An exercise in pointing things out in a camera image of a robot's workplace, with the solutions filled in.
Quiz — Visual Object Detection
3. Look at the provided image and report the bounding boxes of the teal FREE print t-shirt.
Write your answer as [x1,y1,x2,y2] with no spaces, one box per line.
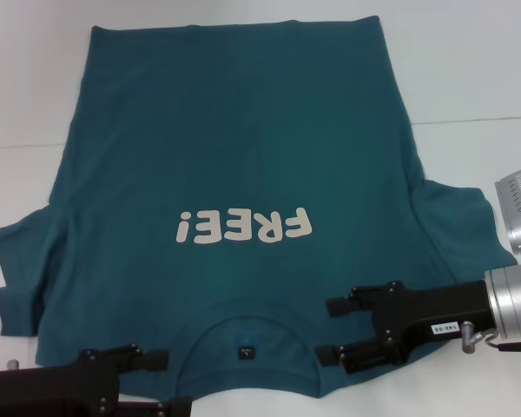
[0,15,518,390]

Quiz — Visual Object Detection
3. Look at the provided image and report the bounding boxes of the dark right gripper cable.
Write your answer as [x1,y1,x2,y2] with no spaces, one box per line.
[481,336,521,351]

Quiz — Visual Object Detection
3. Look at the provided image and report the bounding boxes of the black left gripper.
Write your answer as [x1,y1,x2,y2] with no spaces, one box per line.
[0,342,192,417]

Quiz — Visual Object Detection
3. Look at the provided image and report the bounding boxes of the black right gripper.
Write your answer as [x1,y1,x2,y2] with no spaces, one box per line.
[315,280,492,375]

